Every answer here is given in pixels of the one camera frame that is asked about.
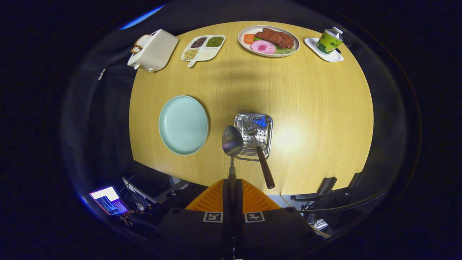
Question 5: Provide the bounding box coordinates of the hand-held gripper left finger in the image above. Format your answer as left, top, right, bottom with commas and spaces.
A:
157, 179, 233, 260

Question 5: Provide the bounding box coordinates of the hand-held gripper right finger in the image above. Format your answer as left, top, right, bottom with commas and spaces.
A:
234, 179, 318, 260

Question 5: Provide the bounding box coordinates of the metal fork brown handle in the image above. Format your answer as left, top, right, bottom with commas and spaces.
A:
244, 121, 275, 189

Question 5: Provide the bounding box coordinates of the metal spoon brown handle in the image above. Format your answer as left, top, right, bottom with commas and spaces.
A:
222, 125, 244, 181

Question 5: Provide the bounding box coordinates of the perforated metal tray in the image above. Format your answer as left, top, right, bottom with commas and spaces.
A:
234, 113, 274, 162

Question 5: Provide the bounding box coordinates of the teal round plate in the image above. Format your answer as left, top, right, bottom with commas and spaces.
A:
158, 95, 209, 156

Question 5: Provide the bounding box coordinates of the black office chair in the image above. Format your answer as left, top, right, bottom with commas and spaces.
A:
291, 173, 365, 212

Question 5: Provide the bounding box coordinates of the grey laptop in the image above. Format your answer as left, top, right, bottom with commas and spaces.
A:
121, 176, 159, 208

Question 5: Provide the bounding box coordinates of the lit laptop screen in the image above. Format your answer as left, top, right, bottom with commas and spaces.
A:
90, 186, 128, 216

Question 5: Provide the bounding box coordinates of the white divided dish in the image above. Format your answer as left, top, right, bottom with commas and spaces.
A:
181, 35, 226, 68

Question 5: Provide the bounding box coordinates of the white oval food plate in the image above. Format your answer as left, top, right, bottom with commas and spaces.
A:
238, 25, 301, 58

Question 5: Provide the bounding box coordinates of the pink round slice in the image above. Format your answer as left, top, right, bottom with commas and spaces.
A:
251, 40, 276, 55

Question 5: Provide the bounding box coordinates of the white toaster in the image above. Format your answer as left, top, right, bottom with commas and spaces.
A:
127, 29, 179, 73

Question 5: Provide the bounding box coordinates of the brown meat piece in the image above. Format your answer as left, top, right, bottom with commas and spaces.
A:
255, 28, 295, 49

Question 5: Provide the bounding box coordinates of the white square coaster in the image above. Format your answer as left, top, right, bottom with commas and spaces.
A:
304, 38, 344, 62

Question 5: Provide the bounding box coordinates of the green label bottle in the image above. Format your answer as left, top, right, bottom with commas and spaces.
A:
316, 27, 344, 55

